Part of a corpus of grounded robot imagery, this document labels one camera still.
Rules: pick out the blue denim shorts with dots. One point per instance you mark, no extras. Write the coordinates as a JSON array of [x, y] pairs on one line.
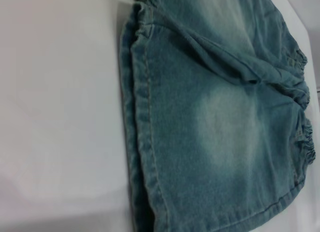
[[212, 142]]

